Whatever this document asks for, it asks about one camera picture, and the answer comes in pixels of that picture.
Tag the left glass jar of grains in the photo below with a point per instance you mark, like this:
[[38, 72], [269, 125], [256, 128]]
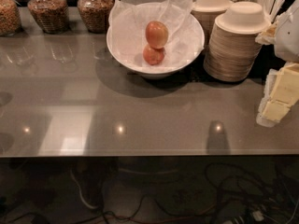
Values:
[[10, 20]]

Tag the red apple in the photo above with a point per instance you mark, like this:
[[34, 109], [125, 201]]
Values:
[[156, 34], [153, 56]]

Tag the stack of paper bowls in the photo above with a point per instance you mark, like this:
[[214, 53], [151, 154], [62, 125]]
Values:
[[232, 48], [206, 11]]

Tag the front stack of paper bowls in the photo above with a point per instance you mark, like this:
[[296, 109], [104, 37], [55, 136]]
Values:
[[232, 48]]

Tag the right glass jar of grains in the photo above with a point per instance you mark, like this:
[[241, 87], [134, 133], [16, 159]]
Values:
[[95, 14]]

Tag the rear stack of paper bowls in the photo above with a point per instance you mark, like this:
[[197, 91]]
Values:
[[206, 11]]

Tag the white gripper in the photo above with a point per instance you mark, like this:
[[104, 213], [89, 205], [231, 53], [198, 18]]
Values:
[[288, 36]]

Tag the middle glass jar of grains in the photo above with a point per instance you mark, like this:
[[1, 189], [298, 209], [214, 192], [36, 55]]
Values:
[[50, 15]]

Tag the white tissue paper liner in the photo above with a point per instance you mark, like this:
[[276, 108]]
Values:
[[130, 31]]

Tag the glass jar of grains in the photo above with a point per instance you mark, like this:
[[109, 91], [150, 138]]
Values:
[[10, 20], [95, 14], [50, 15]]

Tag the white ceramic bowl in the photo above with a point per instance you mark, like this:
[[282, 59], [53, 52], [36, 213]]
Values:
[[187, 55]]

